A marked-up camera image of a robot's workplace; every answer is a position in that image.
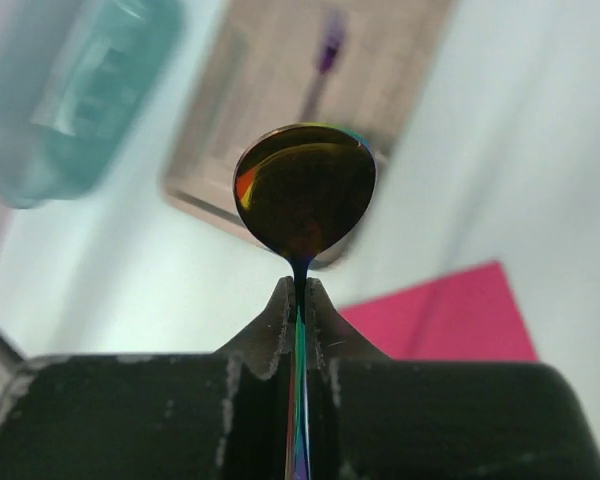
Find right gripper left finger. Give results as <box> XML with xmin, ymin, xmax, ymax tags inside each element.
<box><xmin>0</xmin><ymin>278</ymin><xmax>295</xmax><ymax>479</ymax></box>

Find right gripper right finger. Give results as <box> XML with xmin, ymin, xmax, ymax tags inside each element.
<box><xmin>305</xmin><ymin>279</ymin><xmax>600</xmax><ymax>479</ymax></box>

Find pink paper napkin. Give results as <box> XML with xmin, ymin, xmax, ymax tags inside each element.
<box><xmin>340</xmin><ymin>261</ymin><xmax>538</xmax><ymax>362</ymax></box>

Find iridescent fork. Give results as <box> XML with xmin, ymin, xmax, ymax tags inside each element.
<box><xmin>299</xmin><ymin>7</ymin><xmax>347</xmax><ymax>122</ymax></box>

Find steel tray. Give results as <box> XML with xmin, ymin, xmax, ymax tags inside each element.
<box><xmin>163</xmin><ymin>0</ymin><xmax>453</xmax><ymax>239</ymax></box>

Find teal plastic container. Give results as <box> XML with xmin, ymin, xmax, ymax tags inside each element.
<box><xmin>0</xmin><ymin>1</ymin><xmax>183</xmax><ymax>209</ymax></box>

